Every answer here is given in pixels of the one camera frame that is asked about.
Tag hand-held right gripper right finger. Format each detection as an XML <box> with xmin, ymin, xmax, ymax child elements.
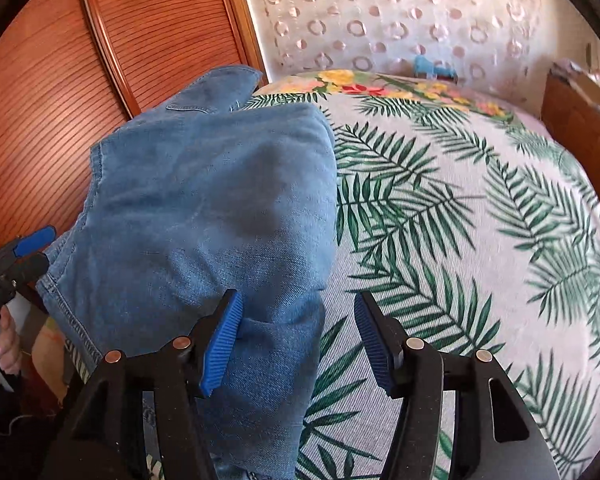
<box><xmin>353</xmin><ymin>290</ymin><xmax>561</xmax><ymax>480</ymax></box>

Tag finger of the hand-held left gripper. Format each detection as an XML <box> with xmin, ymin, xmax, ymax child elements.
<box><xmin>5</xmin><ymin>252</ymin><xmax>51</xmax><ymax>286</ymax></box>
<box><xmin>0</xmin><ymin>226</ymin><xmax>57</xmax><ymax>261</ymax></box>

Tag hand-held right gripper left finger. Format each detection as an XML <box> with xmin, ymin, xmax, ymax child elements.
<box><xmin>42</xmin><ymin>289</ymin><xmax>244</xmax><ymax>480</ymax></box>

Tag blue denim pants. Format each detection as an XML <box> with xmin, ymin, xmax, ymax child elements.
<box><xmin>35</xmin><ymin>64</ymin><xmax>340</xmax><ymax>480</ymax></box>

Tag person's left hand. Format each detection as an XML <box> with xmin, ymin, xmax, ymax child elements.
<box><xmin>0</xmin><ymin>307</ymin><xmax>24</xmax><ymax>384</ymax></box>

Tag palm leaf printed bedsheet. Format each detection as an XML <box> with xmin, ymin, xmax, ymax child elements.
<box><xmin>65</xmin><ymin>69</ymin><xmax>600</xmax><ymax>480</ymax></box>

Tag wooden louvered wardrobe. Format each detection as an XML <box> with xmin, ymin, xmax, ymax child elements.
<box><xmin>0</xmin><ymin>0</ymin><xmax>268</xmax><ymax>261</ymax></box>

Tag wooden window cabinet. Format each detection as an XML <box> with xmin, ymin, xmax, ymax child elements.
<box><xmin>540</xmin><ymin>67</ymin><xmax>600</xmax><ymax>171</ymax></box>

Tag circle patterned sheer curtain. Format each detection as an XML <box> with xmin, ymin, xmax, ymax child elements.
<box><xmin>235</xmin><ymin>0</ymin><xmax>596</xmax><ymax>83</ymax></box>

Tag cardboard box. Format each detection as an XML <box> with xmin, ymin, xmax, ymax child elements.
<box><xmin>552</xmin><ymin>57</ymin><xmax>600</xmax><ymax>111</ymax></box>

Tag white cable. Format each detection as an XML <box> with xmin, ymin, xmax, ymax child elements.
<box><xmin>0</xmin><ymin>412</ymin><xmax>31</xmax><ymax>436</ymax></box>

